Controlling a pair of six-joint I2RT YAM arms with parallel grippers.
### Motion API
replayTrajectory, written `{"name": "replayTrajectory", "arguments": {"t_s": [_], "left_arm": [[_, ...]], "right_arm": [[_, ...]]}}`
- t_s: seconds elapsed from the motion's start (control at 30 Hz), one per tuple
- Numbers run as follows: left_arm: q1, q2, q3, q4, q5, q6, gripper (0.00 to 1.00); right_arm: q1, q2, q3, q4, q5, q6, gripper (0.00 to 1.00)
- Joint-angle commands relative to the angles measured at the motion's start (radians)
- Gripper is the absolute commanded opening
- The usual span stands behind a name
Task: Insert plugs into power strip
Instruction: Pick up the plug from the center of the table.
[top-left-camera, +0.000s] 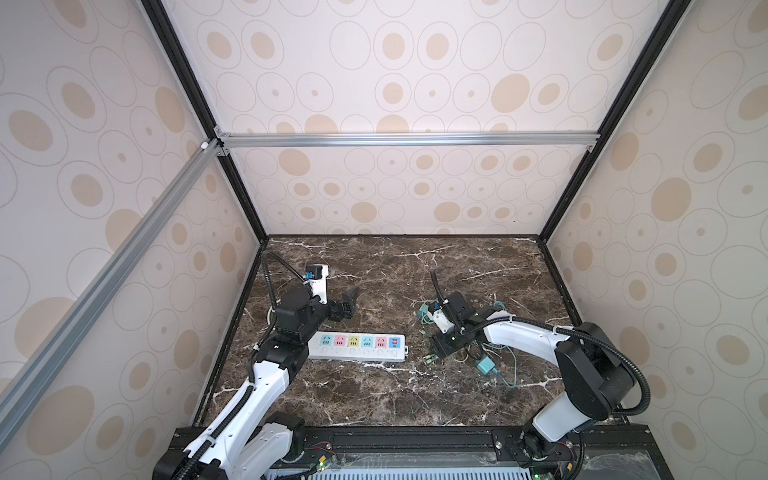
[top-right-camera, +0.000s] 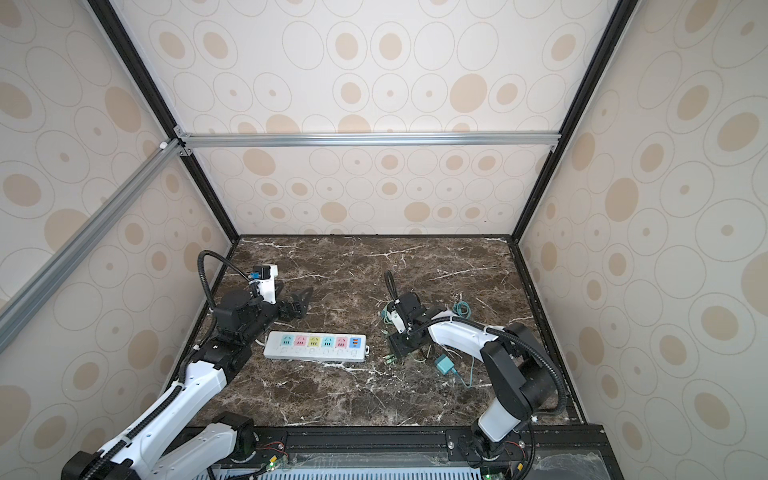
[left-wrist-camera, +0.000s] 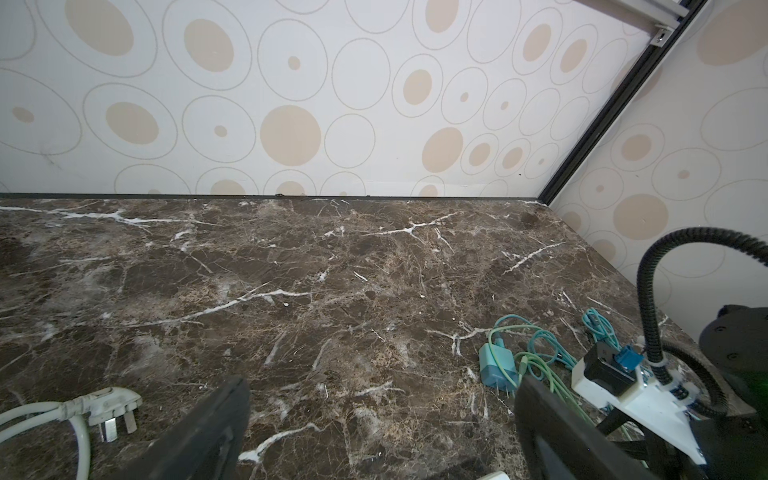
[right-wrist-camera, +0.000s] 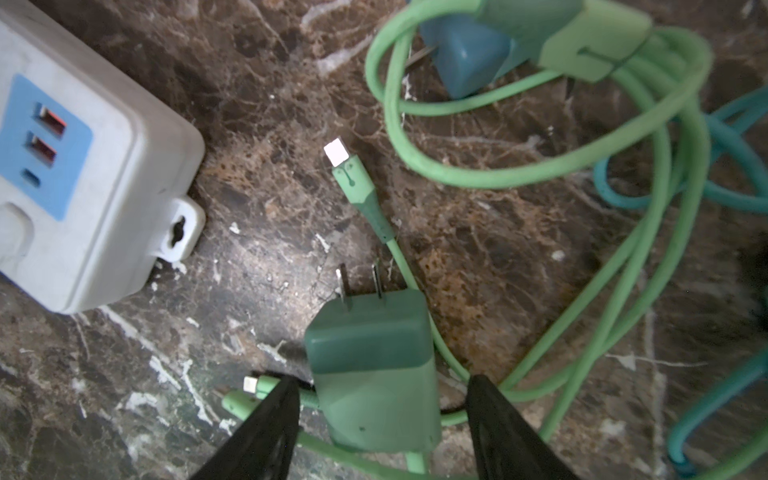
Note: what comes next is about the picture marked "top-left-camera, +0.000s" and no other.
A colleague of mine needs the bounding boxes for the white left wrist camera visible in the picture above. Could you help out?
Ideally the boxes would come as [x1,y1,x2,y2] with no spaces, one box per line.
[304,264,329,304]

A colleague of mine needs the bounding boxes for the teal plug adapter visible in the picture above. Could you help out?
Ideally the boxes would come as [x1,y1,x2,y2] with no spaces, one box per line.
[475,356,497,375]
[417,303,434,325]

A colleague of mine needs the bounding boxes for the aluminium crossbar left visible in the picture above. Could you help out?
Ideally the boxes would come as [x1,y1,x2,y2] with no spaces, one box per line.
[1,139,223,449]

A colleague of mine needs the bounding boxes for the aluminium crossbar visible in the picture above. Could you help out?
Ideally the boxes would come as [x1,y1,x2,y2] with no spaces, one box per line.
[219,130,600,150]
[1,139,223,449]

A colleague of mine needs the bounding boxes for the teal plug adapter far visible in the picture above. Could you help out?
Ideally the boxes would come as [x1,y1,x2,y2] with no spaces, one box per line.
[417,303,434,325]

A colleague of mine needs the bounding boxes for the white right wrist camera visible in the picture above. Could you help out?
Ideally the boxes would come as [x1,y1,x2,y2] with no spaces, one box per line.
[431,309,455,334]

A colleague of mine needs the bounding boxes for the white power strip coloured sockets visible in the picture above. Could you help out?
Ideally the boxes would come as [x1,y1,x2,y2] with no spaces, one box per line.
[308,332,408,363]

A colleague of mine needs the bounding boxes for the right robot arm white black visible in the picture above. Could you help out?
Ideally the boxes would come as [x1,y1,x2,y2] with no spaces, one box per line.
[427,271,652,461]

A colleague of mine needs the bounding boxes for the aluminium crossbar back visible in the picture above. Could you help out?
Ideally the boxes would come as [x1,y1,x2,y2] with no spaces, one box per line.
[219,130,600,150]

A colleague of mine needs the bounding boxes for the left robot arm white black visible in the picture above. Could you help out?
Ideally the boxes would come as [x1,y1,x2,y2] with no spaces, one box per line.
[152,250,360,479]

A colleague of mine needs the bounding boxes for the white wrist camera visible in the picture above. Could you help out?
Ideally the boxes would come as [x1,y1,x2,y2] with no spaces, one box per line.
[304,264,329,304]
[431,309,455,334]

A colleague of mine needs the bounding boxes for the teal plug adapter near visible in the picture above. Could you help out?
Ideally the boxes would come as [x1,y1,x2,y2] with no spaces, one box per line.
[475,356,497,375]

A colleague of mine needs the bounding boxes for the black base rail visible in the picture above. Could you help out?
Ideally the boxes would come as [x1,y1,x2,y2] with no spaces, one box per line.
[152,419,672,479]

